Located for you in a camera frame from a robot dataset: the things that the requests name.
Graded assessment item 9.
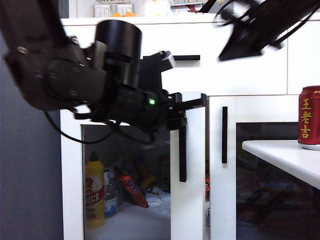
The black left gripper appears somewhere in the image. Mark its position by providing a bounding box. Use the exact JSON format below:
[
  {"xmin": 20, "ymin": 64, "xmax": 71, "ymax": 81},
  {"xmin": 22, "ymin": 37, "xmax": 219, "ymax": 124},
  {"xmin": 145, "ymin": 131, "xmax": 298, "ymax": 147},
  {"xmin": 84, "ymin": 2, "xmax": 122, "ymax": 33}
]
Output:
[{"xmin": 139, "ymin": 88, "xmax": 208, "ymax": 134}]

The black vertical door handle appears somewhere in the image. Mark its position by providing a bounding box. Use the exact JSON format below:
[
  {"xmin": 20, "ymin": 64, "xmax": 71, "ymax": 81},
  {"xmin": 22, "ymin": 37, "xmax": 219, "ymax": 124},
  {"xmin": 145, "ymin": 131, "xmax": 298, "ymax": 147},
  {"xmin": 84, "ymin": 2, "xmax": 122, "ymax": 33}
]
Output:
[
  {"xmin": 221, "ymin": 106, "xmax": 228, "ymax": 165},
  {"xmin": 178, "ymin": 124, "xmax": 188, "ymax": 183}
]

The white glass cabinet door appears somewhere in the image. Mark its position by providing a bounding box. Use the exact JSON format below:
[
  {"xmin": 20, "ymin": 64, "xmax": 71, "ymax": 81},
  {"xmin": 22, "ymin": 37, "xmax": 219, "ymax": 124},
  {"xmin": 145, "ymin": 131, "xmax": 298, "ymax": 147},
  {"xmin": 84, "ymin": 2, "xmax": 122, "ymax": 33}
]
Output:
[
  {"xmin": 59, "ymin": 91, "xmax": 208, "ymax": 240},
  {"xmin": 209, "ymin": 96, "xmax": 320, "ymax": 240}
]

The red beverage can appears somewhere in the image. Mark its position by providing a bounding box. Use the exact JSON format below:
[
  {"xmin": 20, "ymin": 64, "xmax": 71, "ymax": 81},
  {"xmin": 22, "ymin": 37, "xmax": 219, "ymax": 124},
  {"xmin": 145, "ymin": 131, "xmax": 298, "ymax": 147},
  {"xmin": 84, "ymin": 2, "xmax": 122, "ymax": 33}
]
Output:
[{"xmin": 297, "ymin": 85, "xmax": 320, "ymax": 151}]

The white cabinet body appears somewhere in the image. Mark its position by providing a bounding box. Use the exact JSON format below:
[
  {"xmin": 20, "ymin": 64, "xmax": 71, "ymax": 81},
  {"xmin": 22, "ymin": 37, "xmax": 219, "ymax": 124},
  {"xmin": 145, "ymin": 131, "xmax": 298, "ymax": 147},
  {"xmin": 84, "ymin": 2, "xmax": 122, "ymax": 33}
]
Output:
[{"xmin": 59, "ymin": 13, "xmax": 320, "ymax": 240}]

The yellow sponge brush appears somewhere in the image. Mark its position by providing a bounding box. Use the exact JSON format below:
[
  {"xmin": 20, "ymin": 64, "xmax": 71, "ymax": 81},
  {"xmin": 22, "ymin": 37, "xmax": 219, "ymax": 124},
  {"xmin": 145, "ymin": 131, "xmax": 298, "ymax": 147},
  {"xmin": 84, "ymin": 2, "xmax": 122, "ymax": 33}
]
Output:
[{"xmin": 136, "ymin": 154, "xmax": 156, "ymax": 190}]

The white plastic bag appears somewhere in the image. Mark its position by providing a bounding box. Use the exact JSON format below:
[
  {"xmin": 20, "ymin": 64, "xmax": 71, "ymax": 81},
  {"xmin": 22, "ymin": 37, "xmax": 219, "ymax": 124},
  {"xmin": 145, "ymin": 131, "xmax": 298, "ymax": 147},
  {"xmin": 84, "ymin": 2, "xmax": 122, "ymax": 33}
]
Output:
[{"xmin": 146, "ymin": 186, "xmax": 172, "ymax": 208}]

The orange snack packet blue print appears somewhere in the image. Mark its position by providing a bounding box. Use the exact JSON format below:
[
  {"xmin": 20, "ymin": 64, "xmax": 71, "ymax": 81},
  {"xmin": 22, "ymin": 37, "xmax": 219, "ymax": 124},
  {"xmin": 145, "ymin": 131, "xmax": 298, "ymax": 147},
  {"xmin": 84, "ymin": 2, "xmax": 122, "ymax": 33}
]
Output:
[{"xmin": 114, "ymin": 167, "xmax": 150, "ymax": 209}]

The dark red snack packet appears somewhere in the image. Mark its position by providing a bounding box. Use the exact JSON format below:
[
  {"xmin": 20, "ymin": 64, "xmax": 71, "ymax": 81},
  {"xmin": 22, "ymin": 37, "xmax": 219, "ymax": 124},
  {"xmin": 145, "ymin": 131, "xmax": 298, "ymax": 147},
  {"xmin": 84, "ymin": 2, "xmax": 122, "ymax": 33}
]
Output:
[{"xmin": 237, "ymin": 172, "xmax": 262, "ymax": 200}]

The black stick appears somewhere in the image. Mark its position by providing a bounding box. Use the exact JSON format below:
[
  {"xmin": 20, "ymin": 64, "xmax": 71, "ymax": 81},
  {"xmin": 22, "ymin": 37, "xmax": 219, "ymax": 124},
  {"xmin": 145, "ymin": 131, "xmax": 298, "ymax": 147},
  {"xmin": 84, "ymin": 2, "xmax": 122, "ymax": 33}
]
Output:
[{"xmin": 199, "ymin": 0, "xmax": 217, "ymax": 14}]

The clear pump sanitizer bottle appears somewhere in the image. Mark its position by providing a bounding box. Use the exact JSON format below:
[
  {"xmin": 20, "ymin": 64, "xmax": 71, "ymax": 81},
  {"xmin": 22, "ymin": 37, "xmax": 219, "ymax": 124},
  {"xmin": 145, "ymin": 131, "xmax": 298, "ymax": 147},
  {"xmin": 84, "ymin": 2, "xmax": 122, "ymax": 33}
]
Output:
[{"xmin": 103, "ymin": 169, "xmax": 118, "ymax": 218}]

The yellow detergent bottle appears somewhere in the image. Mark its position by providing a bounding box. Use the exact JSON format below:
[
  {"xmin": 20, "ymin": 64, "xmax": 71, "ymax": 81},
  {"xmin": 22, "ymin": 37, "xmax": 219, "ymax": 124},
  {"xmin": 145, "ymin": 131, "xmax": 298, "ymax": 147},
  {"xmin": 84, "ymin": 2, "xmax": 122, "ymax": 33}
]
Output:
[{"xmin": 84, "ymin": 151, "xmax": 105, "ymax": 229}]

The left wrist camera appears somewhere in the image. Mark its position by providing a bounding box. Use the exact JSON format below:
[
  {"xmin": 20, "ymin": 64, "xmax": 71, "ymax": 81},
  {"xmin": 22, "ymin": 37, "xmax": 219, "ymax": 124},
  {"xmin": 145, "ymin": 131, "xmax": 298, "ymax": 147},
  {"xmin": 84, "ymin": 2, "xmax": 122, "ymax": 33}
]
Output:
[{"xmin": 139, "ymin": 50, "xmax": 176, "ymax": 92}]

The black horizontal drawer handle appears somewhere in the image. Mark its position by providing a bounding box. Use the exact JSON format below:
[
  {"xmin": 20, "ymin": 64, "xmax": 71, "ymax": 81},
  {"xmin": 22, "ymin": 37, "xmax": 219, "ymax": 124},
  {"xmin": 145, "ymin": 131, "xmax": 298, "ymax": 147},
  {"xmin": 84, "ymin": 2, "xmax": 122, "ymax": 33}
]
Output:
[{"xmin": 173, "ymin": 55, "xmax": 201, "ymax": 61}]

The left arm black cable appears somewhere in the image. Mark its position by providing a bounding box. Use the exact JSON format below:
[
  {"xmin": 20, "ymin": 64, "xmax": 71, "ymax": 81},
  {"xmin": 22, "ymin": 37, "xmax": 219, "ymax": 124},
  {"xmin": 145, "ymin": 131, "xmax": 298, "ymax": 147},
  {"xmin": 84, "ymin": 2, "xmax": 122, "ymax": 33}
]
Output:
[{"xmin": 44, "ymin": 111, "xmax": 156, "ymax": 146}]

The white wall switch panel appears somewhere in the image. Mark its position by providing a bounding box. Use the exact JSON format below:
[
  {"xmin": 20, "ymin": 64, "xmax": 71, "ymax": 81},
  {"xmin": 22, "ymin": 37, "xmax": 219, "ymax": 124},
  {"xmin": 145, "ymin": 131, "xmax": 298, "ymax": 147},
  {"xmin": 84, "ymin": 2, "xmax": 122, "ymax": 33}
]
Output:
[
  {"xmin": 94, "ymin": 4, "xmax": 111, "ymax": 18},
  {"xmin": 116, "ymin": 3, "xmax": 133, "ymax": 16}
]

